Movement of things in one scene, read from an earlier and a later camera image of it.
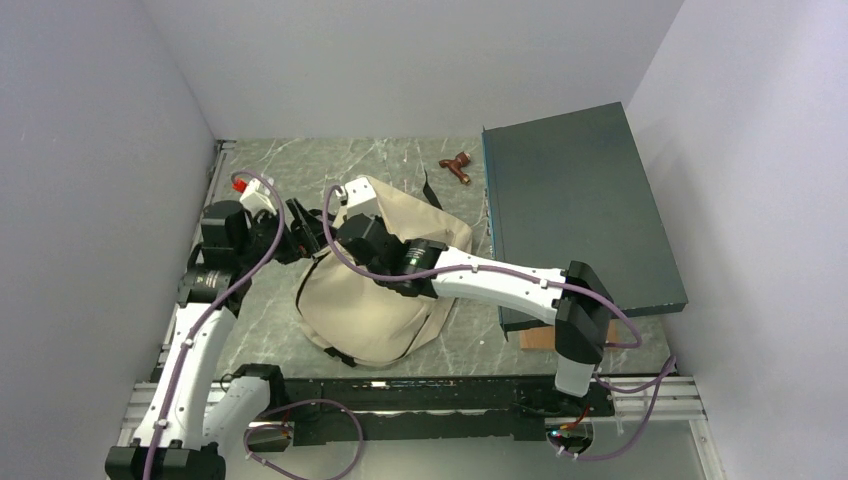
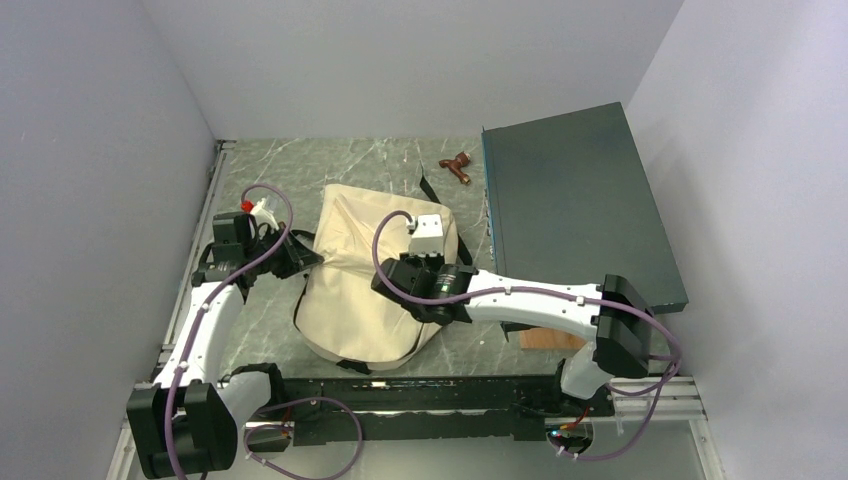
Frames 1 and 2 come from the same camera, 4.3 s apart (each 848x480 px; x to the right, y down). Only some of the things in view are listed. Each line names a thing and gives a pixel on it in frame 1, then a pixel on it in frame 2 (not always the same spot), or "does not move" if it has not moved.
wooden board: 543,339 does not move
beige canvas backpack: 366,322 does not move
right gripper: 380,220 to 414,260
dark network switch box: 571,187 does not move
